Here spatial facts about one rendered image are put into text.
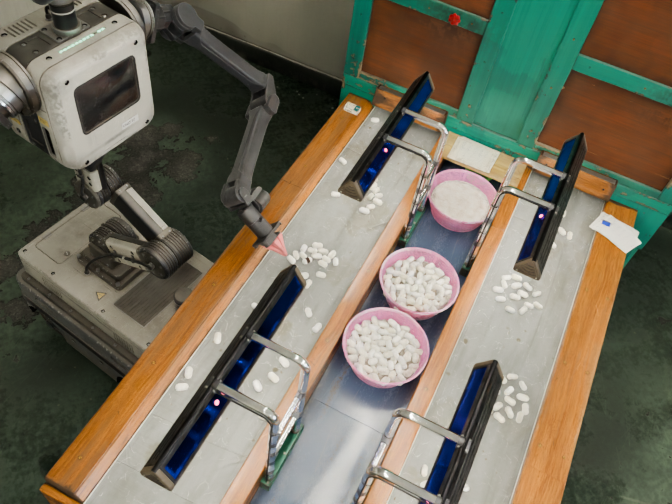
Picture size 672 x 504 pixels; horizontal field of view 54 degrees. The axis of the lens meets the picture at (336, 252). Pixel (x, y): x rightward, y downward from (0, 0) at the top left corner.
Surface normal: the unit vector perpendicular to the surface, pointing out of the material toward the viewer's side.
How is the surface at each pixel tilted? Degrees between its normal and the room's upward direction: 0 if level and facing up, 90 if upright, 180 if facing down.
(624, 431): 0
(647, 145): 90
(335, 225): 0
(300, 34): 90
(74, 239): 0
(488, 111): 90
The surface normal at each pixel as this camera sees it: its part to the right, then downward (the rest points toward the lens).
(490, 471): 0.11, -0.61
